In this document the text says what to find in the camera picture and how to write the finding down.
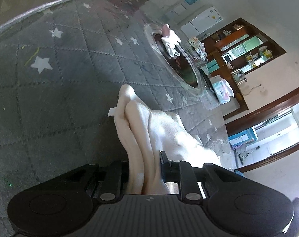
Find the patterned crumpled cloth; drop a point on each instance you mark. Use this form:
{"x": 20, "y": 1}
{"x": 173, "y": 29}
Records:
{"x": 198, "y": 47}

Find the round dark table inset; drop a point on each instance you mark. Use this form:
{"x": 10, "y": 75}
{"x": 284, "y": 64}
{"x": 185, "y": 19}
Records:
{"x": 178, "y": 63}

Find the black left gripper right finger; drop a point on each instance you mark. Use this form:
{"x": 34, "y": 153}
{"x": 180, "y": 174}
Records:
{"x": 183, "y": 174}

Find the small white cloth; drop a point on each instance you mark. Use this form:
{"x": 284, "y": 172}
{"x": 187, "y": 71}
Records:
{"x": 170, "y": 41}

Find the grey star quilted mat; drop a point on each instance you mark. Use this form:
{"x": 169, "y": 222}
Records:
{"x": 61, "y": 68}

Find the cream white garment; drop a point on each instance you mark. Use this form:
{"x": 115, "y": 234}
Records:
{"x": 144, "y": 133}

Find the tissue pack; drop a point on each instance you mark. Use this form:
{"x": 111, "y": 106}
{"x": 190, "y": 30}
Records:
{"x": 222, "y": 89}

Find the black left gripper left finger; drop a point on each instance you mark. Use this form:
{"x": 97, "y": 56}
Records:
{"x": 114, "y": 182}

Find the black remote on table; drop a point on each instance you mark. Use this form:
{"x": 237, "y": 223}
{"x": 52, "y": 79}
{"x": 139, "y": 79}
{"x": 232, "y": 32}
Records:
{"x": 207, "y": 81}

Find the white refrigerator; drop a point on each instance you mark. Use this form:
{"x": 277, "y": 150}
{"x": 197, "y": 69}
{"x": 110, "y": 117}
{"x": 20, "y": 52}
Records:
{"x": 200, "y": 21}

